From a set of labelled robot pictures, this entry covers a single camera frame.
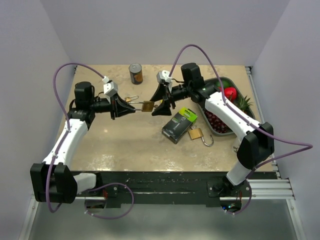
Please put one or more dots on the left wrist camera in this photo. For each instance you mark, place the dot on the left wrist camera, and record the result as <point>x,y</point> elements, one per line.
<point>110,88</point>

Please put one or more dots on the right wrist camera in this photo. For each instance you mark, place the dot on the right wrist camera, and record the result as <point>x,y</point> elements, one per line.
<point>163,77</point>

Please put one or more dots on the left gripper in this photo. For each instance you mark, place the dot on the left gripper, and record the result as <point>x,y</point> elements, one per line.
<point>121,107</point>

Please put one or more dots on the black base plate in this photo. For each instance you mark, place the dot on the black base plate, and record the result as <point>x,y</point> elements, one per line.
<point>164,188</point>

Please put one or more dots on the grey fruit tray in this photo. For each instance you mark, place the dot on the grey fruit tray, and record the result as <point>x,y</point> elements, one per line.
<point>239,95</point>

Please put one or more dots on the large brass padlock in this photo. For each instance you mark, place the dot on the large brass padlock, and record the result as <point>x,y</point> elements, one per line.
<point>196,133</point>

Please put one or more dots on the tin can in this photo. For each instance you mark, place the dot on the tin can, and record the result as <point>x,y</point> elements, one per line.
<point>136,74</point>

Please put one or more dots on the small brass padlock keys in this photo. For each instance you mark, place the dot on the small brass padlock keys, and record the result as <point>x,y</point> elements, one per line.
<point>131,98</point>

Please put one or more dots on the green lime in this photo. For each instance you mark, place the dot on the green lime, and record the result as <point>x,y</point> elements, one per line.
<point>223,83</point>

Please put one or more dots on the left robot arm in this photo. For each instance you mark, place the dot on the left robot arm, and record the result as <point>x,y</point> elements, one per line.
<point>52,180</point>

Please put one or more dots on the pineapple crown leaves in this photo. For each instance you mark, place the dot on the pineapple crown leaves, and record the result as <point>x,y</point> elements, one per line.
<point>244,103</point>

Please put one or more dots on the black green razor box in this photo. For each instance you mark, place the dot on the black green razor box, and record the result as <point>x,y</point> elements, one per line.
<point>179,124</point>

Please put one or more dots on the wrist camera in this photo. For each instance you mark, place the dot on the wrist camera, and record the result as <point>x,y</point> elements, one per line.
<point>110,88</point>
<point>163,77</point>

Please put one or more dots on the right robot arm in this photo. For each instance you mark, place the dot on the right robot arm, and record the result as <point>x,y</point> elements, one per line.
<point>256,142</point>

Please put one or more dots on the long shackle brass padlock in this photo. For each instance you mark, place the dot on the long shackle brass padlock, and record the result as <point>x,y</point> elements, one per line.
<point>146,106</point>

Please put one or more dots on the dark grape bunch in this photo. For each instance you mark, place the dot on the dark grape bunch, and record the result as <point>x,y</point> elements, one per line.
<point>216,123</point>

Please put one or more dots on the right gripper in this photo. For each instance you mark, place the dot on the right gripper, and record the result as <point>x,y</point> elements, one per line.
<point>163,92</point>

